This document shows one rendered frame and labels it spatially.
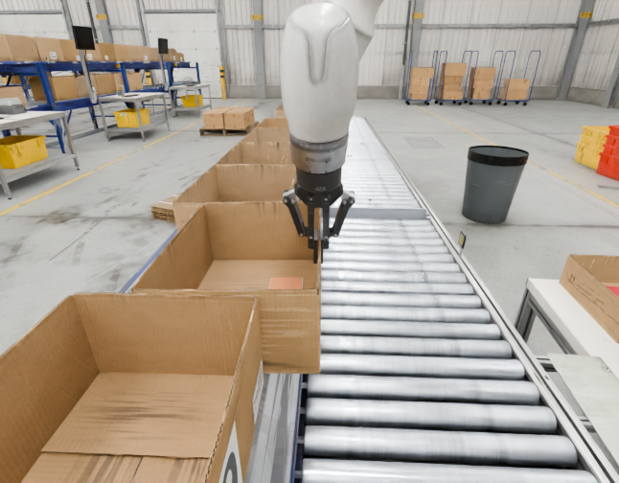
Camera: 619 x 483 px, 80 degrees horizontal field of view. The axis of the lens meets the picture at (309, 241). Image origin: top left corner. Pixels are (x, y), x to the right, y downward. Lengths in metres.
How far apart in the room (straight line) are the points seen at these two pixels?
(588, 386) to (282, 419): 0.67
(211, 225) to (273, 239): 0.16
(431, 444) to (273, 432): 0.32
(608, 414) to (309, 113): 0.81
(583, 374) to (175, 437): 0.84
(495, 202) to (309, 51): 3.37
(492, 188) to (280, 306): 3.25
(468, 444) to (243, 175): 1.00
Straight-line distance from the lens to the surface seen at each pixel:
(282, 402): 0.63
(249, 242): 0.96
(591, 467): 0.88
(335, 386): 0.85
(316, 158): 0.55
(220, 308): 0.59
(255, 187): 1.33
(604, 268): 1.43
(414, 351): 0.97
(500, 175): 3.67
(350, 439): 0.77
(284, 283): 0.85
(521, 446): 0.85
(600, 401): 1.00
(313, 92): 0.49
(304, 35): 0.49
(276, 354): 0.64
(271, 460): 0.57
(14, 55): 7.46
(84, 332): 0.71
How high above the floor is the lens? 1.37
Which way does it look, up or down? 26 degrees down
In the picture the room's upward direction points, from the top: straight up
